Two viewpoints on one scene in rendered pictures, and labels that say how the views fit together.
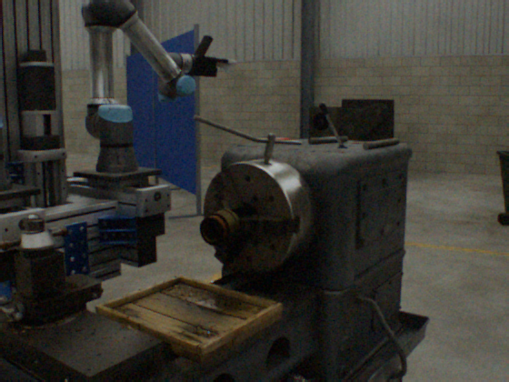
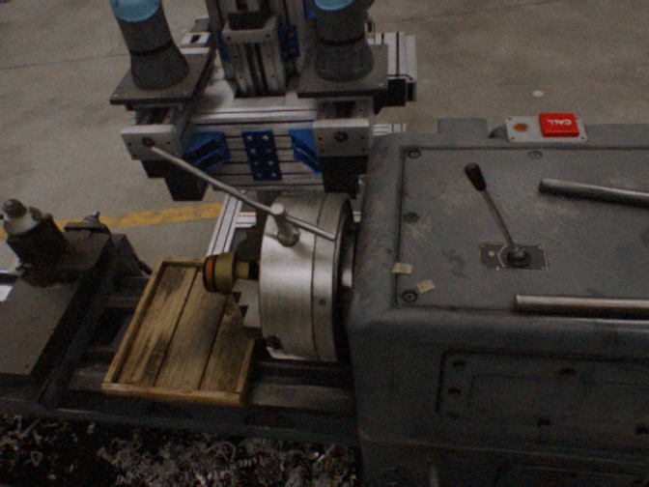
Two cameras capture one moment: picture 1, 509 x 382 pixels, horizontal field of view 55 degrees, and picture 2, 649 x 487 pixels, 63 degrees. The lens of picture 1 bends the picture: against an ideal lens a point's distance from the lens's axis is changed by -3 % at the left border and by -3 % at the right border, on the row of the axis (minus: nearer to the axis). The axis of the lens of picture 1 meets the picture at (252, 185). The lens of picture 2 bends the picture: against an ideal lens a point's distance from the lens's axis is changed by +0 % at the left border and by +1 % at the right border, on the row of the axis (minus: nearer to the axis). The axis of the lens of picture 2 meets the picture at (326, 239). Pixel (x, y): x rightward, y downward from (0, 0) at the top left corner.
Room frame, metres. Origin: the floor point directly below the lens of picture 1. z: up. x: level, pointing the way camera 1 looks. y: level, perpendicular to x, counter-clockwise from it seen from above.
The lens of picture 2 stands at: (1.20, -0.62, 1.86)
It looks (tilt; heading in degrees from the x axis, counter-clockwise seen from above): 47 degrees down; 67
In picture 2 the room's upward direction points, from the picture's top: 8 degrees counter-clockwise
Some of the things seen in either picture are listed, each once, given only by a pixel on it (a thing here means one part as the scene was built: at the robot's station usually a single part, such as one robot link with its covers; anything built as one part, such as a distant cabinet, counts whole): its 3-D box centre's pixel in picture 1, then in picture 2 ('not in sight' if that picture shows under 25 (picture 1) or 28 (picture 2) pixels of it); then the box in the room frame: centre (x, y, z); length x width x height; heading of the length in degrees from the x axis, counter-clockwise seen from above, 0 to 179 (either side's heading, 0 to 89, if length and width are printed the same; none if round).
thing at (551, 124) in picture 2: not in sight; (558, 126); (1.91, -0.10, 1.26); 0.06 x 0.06 x 0.02; 53
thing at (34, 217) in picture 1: (34, 222); (12, 206); (0.96, 0.43, 1.17); 0.04 x 0.04 x 0.03
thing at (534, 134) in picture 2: not in sight; (542, 139); (1.89, -0.09, 1.23); 0.13 x 0.08 x 0.05; 143
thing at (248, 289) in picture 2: (266, 225); (259, 311); (1.30, -0.04, 1.08); 0.12 x 0.11 x 0.05; 53
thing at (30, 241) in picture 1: (34, 238); (20, 216); (0.96, 0.43, 1.13); 0.08 x 0.08 x 0.03
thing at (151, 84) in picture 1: (154, 117); not in sight; (8.10, 1.55, 1.18); 4.12 x 0.80 x 2.35; 25
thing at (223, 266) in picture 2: (222, 226); (232, 272); (1.29, 0.08, 1.08); 0.09 x 0.09 x 0.09; 55
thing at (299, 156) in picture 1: (320, 200); (524, 283); (1.74, -0.24, 1.06); 0.59 x 0.48 x 0.39; 143
